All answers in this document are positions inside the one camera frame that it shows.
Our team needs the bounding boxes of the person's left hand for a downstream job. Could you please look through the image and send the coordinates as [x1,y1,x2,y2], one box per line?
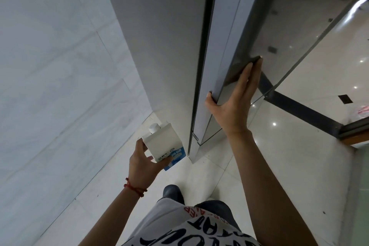
[128,138,175,190]

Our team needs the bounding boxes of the white printed t-shirt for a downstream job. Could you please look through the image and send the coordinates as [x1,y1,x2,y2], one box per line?
[121,198,261,246]

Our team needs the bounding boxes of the person's right hand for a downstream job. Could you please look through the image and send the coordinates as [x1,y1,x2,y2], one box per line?
[204,57,263,137]

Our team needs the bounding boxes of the white blue milk carton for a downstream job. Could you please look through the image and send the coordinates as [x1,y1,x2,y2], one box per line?
[141,121,185,172]

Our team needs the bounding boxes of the person's left forearm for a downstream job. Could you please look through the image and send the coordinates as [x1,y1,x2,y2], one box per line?
[78,185,145,246]

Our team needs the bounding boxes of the person's right forearm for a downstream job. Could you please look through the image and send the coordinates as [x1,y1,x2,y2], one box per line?
[227,130,317,246]

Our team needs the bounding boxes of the red string bracelet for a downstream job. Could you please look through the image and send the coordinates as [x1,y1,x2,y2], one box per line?
[124,177,148,198]

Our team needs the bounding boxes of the dark blue jeans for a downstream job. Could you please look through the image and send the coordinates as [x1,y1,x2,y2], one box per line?
[160,184,241,231]

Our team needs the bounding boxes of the frosted green glass door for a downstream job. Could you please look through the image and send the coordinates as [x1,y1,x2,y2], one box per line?
[350,143,369,246]

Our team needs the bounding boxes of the glossy grey refrigerator door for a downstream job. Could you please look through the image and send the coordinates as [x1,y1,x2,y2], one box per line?
[188,0,369,165]

